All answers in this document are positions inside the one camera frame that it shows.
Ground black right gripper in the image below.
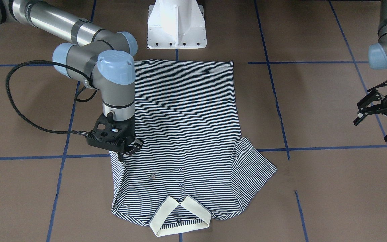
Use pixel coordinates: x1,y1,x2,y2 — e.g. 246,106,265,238
86,113,144,163

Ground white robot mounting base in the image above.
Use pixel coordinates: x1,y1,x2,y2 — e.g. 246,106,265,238
146,0,207,49

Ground navy white striped polo shirt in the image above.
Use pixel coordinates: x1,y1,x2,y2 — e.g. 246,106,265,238
110,60,277,237

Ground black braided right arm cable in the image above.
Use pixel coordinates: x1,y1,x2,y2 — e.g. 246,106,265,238
6,60,98,136

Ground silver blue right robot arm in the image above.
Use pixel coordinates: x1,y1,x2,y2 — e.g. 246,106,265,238
0,0,144,162

